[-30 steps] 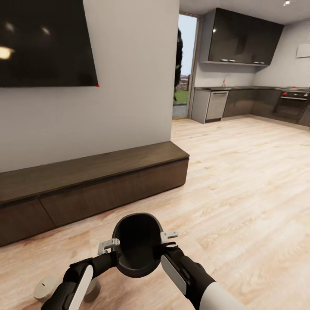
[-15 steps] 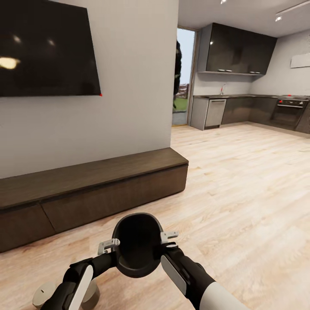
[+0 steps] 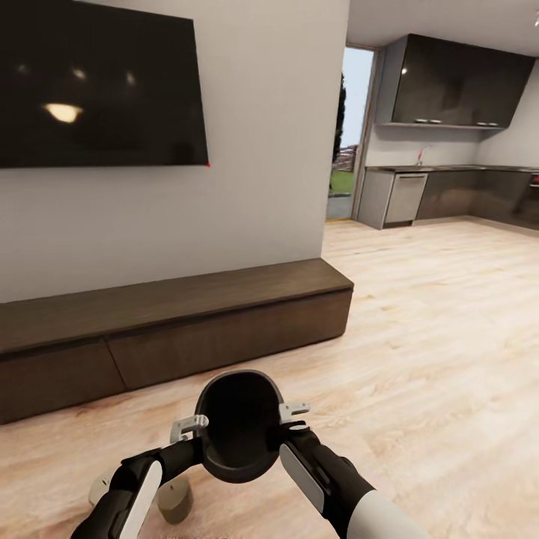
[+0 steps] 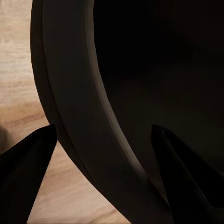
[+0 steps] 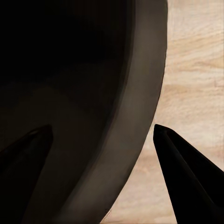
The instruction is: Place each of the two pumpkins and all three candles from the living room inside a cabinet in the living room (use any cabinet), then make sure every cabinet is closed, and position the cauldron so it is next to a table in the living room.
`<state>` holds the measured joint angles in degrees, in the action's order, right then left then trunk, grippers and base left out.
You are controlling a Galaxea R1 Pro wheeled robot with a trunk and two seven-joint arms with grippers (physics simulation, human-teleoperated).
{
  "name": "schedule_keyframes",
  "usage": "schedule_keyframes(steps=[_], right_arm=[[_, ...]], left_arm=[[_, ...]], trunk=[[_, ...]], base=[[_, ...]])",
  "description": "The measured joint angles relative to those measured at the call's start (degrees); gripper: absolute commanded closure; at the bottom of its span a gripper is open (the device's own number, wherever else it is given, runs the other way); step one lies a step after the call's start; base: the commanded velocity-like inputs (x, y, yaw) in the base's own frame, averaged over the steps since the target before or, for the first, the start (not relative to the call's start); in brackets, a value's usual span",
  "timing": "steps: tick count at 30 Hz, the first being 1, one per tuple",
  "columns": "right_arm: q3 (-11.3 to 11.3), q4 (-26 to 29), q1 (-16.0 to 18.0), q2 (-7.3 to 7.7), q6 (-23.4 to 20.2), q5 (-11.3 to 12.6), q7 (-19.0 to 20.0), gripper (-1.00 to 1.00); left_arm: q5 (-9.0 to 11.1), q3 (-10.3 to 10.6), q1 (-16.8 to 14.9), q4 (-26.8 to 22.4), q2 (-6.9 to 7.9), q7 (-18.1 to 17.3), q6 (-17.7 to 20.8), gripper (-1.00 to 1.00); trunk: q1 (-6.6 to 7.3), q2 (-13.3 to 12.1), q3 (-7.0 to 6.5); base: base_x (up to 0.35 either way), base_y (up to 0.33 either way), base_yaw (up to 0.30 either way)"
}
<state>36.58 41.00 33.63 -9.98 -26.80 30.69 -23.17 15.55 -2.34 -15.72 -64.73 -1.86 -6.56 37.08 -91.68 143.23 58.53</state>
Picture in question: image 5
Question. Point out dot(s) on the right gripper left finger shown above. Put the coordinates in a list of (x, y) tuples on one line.
[(20, 166)]

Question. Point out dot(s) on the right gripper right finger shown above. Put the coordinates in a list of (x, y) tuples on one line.
[(195, 184)]

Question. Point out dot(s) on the cauldron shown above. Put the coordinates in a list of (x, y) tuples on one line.
[(93, 70)]

